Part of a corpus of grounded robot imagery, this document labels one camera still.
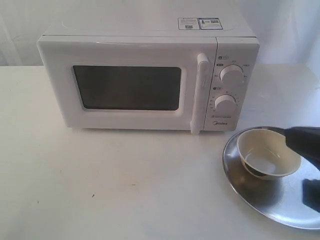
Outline upper white control knob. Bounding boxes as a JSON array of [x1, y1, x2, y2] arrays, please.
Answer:
[[219, 64, 244, 86]]

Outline white microwave oven body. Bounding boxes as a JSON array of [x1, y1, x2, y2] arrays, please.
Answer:
[[41, 9, 260, 132]]

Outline cream ceramic bowl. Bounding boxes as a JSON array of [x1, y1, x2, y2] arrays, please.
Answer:
[[236, 128, 302, 181]]

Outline round steel tray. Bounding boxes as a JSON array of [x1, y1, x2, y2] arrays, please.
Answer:
[[222, 132, 320, 230]]

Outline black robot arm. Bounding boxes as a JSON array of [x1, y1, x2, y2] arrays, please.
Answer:
[[284, 126, 320, 170]]

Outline white printed instruction sheet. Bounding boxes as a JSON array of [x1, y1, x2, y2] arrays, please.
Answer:
[[177, 17, 223, 30]]

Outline lower white control knob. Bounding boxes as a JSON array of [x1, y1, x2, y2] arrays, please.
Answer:
[[214, 94, 237, 114]]

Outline white control knob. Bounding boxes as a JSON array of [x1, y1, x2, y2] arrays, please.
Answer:
[[219, 64, 244, 86], [214, 94, 237, 114]]

